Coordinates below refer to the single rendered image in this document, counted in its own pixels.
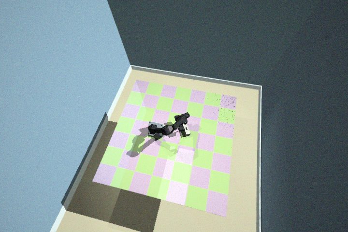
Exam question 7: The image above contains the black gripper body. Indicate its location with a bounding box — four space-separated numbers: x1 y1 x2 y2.
174 115 185 131

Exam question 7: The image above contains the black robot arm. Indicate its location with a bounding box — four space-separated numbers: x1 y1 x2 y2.
148 112 190 136

